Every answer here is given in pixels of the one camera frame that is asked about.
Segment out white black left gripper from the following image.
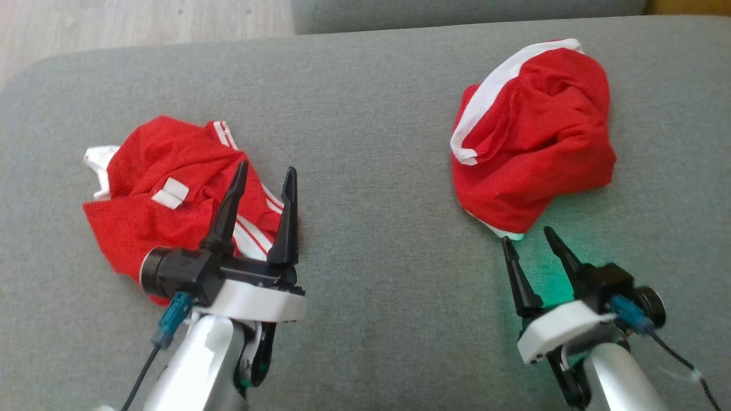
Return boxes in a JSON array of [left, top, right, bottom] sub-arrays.
[[197, 161, 307, 324]]

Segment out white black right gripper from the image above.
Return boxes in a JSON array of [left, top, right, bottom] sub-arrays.
[[502, 227, 615, 366]]

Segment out red jersey with striped trim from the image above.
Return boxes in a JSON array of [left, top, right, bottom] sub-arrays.
[[83, 116, 286, 306]]

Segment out red shorts with white stripe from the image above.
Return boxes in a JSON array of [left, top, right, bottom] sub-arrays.
[[450, 38, 617, 240]]

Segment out small grey sofa cushion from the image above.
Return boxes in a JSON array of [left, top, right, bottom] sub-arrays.
[[291, 0, 649, 35]]

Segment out yellow fabric cushion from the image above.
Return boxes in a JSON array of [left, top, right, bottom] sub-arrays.
[[645, 0, 731, 17]]

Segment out black left cable blue plug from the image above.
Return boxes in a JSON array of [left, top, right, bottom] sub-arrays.
[[120, 291, 195, 411]]

